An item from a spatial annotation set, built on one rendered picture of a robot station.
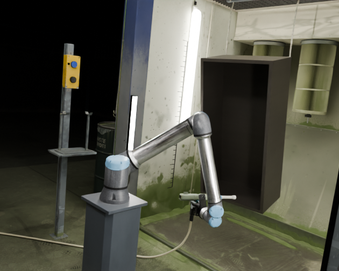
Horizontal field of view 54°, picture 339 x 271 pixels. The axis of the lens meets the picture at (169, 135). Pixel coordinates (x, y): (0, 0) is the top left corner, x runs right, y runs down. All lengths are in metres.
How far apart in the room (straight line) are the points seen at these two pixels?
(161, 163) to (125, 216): 1.32
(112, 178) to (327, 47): 2.48
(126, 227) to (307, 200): 2.04
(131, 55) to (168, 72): 0.45
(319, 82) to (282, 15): 0.79
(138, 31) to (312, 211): 2.34
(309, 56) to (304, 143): 0.94
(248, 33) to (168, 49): 1.10
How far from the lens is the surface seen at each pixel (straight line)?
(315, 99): 3.60
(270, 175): 2.78
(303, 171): 3.76
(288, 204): 3.65
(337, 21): 3.55
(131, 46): 2.97
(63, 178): 2.97
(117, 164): 2.06
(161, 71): 3.16
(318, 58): 3.61
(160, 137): 2.20
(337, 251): 1.65
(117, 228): 2.11
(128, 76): 2.96
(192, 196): 2.58
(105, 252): 2.16
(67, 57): 2.77
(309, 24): 3.64
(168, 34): 3.22
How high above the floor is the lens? 1.40
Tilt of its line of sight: 9 degrees down
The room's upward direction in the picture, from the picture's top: 6 degrees clockwise
